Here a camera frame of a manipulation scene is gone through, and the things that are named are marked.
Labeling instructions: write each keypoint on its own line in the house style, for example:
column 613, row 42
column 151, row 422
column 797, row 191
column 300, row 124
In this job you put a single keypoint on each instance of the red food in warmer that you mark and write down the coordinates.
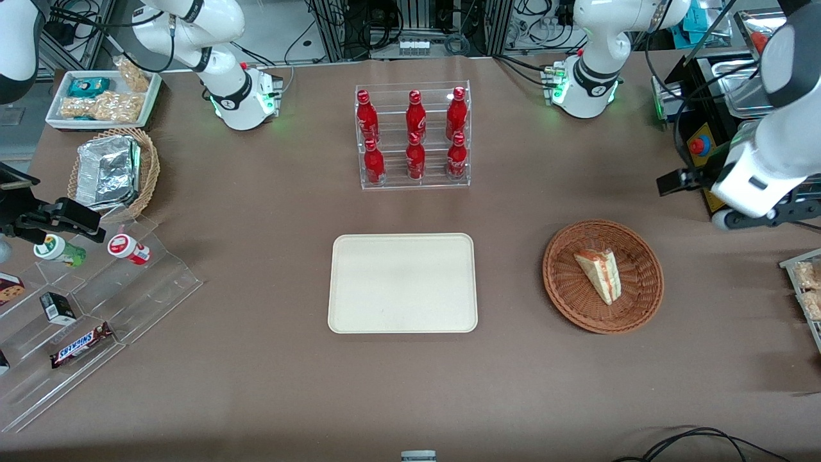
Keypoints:
column 760, row 40

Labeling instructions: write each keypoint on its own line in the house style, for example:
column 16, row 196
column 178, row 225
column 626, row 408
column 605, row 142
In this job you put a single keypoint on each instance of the steel side drawer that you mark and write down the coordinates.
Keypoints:
column 664, row 102

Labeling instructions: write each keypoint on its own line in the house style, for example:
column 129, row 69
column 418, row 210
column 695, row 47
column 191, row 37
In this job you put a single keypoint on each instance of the steel warmer pan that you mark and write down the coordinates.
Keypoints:
column 744, row 96

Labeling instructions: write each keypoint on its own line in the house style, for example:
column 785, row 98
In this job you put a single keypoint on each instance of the cream plastic tray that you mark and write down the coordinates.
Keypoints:
column 403, row 283

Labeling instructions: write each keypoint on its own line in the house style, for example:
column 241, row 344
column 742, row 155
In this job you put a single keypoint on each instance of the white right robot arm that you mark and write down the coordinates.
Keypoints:
column 224, row 96

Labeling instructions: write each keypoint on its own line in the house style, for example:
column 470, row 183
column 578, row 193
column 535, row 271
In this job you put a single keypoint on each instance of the small black carton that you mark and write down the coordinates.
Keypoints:
column 58, row 308

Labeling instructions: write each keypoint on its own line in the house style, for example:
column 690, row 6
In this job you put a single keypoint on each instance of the small tan wicker basket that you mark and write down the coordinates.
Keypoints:
column 150, row 170

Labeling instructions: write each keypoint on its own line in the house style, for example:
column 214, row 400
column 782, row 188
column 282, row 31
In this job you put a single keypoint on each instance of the red label yogurt bottle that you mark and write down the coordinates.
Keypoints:
column 128, row 249

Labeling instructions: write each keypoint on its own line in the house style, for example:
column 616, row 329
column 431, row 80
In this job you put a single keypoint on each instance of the triangle sandwich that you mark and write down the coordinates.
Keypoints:
column 603, row 274

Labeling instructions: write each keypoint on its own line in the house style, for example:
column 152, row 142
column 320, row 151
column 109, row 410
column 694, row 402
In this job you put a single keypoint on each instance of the clear acrylic bottle rack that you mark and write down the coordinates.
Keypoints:
column 391, row 187

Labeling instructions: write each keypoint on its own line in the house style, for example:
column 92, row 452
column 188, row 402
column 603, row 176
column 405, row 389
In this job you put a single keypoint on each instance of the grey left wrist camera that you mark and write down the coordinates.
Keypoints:
column 750, row 221

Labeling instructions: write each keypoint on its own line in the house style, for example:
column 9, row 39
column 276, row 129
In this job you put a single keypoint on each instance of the teal box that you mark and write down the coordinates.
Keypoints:
column 696, row 16

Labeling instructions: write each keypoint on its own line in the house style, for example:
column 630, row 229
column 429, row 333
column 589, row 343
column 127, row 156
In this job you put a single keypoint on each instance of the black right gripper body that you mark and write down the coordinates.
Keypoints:
column 14, row 212

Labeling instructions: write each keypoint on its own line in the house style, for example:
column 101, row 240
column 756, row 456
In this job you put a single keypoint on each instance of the clear acrylic stepped display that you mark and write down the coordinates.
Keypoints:
column 147, row 289

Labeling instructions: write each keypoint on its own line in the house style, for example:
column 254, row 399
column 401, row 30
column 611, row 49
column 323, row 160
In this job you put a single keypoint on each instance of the tray with rice snacks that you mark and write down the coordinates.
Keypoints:
column 809, row 333

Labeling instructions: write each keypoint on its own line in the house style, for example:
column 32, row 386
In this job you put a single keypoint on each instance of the Snickers chocolate bar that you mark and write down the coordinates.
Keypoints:
column 80, row 345

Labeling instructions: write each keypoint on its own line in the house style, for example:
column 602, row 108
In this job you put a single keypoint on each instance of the red cola bottle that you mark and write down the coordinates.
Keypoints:
column 415, row 160
column 367, row 119
column 456, row 115
column 374, row 164
column 415, row 117
column 457, row 160

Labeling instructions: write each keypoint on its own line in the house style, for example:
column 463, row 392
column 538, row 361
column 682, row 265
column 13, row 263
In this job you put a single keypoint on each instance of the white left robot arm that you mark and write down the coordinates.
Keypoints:
column 590, row 77

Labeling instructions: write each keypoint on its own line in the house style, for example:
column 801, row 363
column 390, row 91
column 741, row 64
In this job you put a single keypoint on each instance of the red emergency stop button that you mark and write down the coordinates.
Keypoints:
column 698, row 145

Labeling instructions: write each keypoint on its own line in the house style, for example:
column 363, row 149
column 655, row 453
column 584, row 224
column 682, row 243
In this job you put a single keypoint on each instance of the teal snack packet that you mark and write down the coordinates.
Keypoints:
column 88, row 86

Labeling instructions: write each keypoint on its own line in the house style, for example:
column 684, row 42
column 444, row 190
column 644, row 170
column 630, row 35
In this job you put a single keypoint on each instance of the black food warmer cabinet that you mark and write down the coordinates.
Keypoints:
column 696, row 77

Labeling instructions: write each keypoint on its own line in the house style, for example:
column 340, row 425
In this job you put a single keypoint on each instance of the clear bag of nuts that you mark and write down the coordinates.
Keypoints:
column 77, row 108
column 133, row 74
column 118, row 107

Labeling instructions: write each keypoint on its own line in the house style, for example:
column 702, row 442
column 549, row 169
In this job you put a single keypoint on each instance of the aluminium foil container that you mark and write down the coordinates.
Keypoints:
column 106, row 172

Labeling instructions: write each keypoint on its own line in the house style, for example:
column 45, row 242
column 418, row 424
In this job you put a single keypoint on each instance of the green label yogurt bottle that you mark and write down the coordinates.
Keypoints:
column 61, row 251

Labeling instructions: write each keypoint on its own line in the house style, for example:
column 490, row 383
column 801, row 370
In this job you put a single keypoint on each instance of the white rectangular snack tray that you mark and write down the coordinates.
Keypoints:
column 58, row 115

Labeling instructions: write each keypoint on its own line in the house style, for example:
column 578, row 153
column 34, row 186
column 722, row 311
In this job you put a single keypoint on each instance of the clear bag of snacks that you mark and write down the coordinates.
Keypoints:
column 808, row 274
column 812, row 305

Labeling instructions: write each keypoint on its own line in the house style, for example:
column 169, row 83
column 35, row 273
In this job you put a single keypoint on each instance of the grey device edge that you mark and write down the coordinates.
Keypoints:
column 418, row 456

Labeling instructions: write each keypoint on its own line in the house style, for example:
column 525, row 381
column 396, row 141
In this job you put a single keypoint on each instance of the brown cookie box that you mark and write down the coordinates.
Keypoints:
column 9, row 289

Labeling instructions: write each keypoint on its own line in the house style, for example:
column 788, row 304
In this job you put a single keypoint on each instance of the round brown wicker basket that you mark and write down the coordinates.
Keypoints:
column 571, row 295

